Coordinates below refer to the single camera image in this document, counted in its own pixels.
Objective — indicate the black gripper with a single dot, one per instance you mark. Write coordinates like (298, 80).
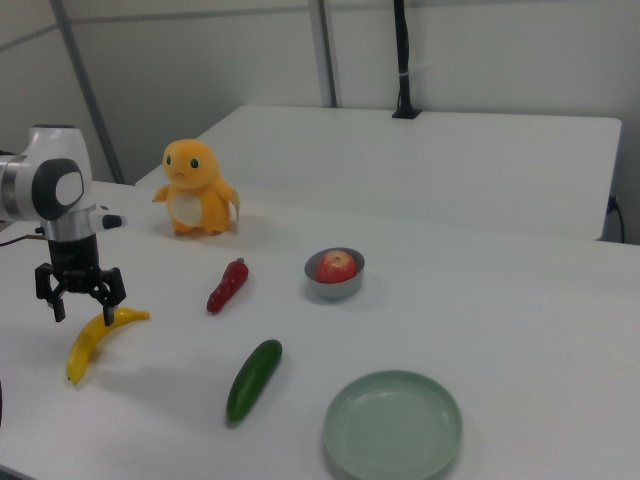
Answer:
(75, 265)

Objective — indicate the yellow banana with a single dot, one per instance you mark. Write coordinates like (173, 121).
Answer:
(85, 345)

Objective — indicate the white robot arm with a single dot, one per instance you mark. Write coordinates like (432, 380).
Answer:
(50, 145)

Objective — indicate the pale green plastic plate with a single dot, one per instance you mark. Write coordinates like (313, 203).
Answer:
(395, 425)

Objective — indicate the red chili pepper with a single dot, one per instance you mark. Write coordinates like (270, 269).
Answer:
(227, 287)

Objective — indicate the orange plush dinosaur toy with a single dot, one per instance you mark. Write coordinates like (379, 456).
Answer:
(190, 150)

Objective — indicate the green cucumber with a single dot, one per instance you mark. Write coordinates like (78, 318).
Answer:
(252, 380)

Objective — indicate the grey bowl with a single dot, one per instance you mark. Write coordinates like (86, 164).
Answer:
(335, 291)

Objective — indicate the red apple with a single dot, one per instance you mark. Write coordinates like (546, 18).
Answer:
(336, 267)

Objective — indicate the grey aluminium partition post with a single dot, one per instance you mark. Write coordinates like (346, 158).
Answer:
(87, 90)
(325, 50)

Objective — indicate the black camera pole with base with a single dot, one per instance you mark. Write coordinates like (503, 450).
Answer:
(402, 50)

